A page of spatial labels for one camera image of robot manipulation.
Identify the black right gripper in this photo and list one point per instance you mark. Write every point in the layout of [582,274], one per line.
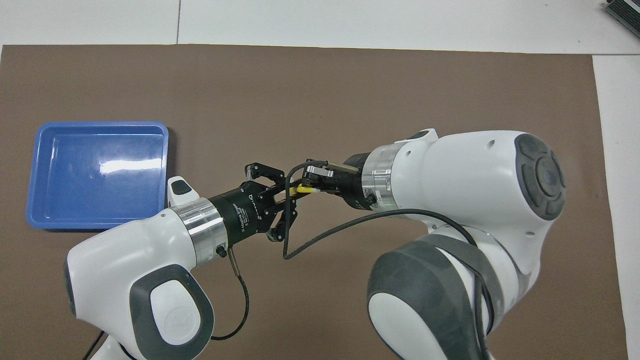
[350,187]

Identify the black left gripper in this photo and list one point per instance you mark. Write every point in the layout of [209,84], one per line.
[240,215]

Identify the yellow highlighter pen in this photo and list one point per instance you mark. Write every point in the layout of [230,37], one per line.
[304,189]

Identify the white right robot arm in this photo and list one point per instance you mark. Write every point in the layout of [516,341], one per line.
[465,180]

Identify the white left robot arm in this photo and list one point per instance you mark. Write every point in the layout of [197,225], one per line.
[125,260]

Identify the blue plastic tray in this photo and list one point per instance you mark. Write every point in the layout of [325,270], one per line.
[100,195]

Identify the brown table mat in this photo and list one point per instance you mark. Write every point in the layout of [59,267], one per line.
[320,90]

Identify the grey striped device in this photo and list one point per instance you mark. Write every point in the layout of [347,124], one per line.
[627,12]

